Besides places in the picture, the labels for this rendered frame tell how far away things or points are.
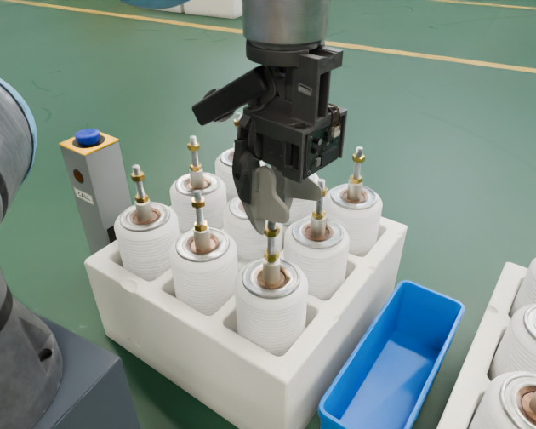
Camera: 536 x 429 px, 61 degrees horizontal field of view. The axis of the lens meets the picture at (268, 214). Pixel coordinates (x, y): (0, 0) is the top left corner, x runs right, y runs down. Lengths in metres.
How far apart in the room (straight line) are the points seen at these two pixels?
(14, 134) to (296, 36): 0.26
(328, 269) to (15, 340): 0.41
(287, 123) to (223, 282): 0.29
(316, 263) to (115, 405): 0.32
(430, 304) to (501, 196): 0.61
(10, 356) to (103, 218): 0.48
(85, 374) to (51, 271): 0.63
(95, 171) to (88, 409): 0.45
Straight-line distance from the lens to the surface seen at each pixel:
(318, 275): 0.66
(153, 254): 0.70
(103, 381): 0.46
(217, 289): 0.65
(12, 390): 0.42
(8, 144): 0.46
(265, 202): 0.48
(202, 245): 0.63
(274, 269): 0.57
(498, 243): 1.17
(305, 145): 0.42
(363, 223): 0.73
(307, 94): 0.41
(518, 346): 0.61
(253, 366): 0.59
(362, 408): 0.78
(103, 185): 0.83
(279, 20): 0.39
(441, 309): 0.82
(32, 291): 1.04
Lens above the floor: 0.65
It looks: 35 degrees down
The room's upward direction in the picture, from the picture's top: straight up
